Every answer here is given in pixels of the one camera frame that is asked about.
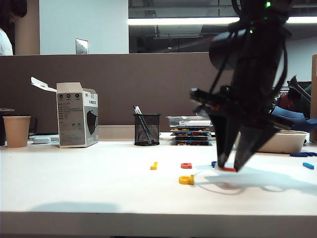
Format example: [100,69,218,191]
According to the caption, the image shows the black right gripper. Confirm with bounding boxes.
[189,85,296,173]

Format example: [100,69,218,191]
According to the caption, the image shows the yellow letter d magnet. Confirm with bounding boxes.
[178,175,195,186]

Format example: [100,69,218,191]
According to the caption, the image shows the white whiteboard marker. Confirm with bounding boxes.
[178,120,212,127]

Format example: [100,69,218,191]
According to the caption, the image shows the beige oval paper bowl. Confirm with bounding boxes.
[256,130,310,155]

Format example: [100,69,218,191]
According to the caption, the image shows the dark blue rubber slipper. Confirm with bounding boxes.
[269,106,317,133]

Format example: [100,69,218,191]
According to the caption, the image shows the red black chair back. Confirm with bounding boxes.
[277,93,302,113]

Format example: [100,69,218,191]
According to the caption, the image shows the clear plastic tray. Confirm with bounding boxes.
[165,115,213,128]

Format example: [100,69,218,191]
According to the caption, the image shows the dark grey monitor stand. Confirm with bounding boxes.
[287,75,312,102]

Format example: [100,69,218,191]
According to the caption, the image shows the brown cardboard box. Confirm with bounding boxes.
[311,54,317,143]

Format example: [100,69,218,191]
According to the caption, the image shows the black mesh pen holder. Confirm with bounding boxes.
[133,114,161,147]

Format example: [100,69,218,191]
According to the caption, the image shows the clear black pen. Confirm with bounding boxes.
[133,106,155,145]

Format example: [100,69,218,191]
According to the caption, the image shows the brown desk partition panel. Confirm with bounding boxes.
[0,51,265,134]

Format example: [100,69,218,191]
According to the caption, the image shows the long ceiling light strip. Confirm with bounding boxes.
[127,16,317,26]

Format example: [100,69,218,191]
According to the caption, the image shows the white grey face mask box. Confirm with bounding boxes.
[30,76,99,149]

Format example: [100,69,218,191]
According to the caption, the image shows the small white case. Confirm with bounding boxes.
[32,137,52,145]

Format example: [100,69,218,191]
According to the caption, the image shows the brown paper cup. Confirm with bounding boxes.
[2,116,31,149]

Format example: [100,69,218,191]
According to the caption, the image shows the person in white shirt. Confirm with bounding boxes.
[0,0,28,56]

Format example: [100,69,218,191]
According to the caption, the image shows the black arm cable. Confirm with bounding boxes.
[209,24,250,94]

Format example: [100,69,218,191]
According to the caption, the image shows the grey partition base rail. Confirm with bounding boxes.
[98,125,174,142]

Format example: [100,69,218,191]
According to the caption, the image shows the silver wall plate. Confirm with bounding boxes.
[75,38,89,55]

